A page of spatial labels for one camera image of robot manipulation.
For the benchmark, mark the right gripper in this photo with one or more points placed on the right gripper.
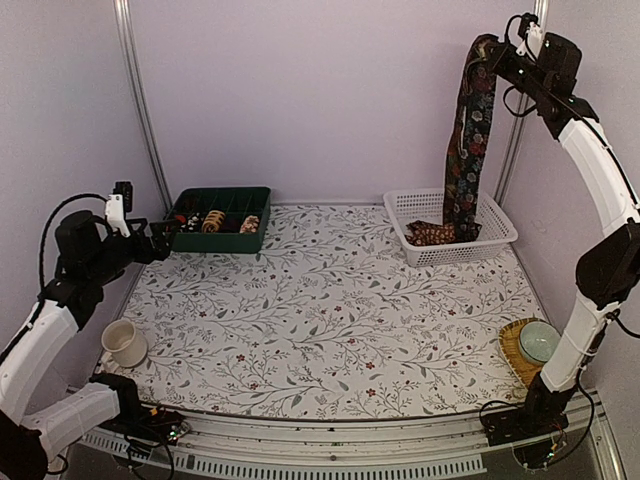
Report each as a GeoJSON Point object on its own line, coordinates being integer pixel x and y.
{"type": "Point", "coordinates": [498, 63]}

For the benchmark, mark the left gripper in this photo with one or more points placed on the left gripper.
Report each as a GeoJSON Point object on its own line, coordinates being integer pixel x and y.
{"type": "Point", "coordinates": [161, 249]}

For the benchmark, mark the dark floral necktie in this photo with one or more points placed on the dark floral necktie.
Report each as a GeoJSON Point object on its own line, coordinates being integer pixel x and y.
{"type": "Point", "coordinates": [468, 144]}

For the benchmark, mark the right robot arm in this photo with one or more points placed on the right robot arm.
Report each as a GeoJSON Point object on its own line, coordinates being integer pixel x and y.
{"type": "Point", "coordinates": [544, 67]}

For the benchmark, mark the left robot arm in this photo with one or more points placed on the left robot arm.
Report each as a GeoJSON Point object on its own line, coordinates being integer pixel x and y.
{"type": "Point", "coordinates": [93, 251]}

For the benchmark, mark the red black rolled tie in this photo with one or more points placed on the red black rolled tie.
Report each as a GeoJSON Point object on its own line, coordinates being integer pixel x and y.
{"type": "Point", "coordinates": [177, 223]}

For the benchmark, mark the white dotted black rolled tie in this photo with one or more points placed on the white dotted black rolled tie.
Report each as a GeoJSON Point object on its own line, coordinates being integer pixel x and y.
{"type": "Point", "coordinates": [193, 224]}

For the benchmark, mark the green divided organizer box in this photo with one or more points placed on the green divided organizer box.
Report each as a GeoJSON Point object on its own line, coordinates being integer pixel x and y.
{"type": "Point", "coordinates": [244, 201]}

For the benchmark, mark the yellow striped rolled tie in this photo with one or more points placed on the yellow striped rolled tie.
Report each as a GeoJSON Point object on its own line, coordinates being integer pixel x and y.
{"type": "Point", "coordinates": [213, 221]}

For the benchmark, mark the dark maroon rolled tie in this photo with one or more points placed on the dark maroon rolled tie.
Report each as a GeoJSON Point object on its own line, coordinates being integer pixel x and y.
{"type": "Point", "coordinates": [231, 224]}

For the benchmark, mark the cream ceramic mug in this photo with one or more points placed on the cream ceramic mug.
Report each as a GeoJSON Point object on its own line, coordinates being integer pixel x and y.
{"type": "Point", "coordinates": [125, 343]}

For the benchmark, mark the white plastic basket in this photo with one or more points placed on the white plastic basket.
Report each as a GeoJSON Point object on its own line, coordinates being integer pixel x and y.
{"type": "Point", "coordinates": [495, 230]}

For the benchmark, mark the brown patterned necktie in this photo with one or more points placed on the brown patterned necktie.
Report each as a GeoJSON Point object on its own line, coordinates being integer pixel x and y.
{"type": "Point", "coordinates": [422, 234]}

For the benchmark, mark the floral patterned table mat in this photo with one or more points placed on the floral patterned table mat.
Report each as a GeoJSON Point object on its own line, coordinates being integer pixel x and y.
{"type": "Point", "coordinates": [327, 322]}

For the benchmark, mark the woven bamboo tray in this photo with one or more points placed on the woven bamboo tray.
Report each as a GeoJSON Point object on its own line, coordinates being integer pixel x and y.
{"type": "Point", "coordinates": [508, 343]}

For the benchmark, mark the pale green bowl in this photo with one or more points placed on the pale green bowl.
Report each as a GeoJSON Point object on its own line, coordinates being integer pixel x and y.
{"type": "Point", "coordinates": [537, 342]}

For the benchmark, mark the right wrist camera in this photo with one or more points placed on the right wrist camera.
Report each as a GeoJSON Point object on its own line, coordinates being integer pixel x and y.
{"type": "Point", "coordinates": [532, 36]}

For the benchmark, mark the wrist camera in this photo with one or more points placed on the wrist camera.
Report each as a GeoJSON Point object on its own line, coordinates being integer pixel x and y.
{"type": "Point", "coordinates": [532, 36]}
{"type": "Point", "coordinates": [119, 203]}

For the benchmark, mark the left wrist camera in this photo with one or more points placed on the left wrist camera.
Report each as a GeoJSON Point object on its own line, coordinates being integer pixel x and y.
{"type": "Point", "coordinates": [119, 203]}

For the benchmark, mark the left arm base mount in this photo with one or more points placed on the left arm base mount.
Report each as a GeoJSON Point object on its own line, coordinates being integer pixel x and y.
{"type": "Point", "coordinates": [160, 425]}

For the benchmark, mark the front aluminium rail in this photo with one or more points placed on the front aluminium rail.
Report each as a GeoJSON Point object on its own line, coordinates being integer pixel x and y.
{"type": "Point", "coordinates": [457, 446]}

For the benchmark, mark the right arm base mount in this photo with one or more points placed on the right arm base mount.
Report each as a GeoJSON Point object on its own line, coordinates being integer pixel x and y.
{"type": "Point", "coordinates": [542, 437]}

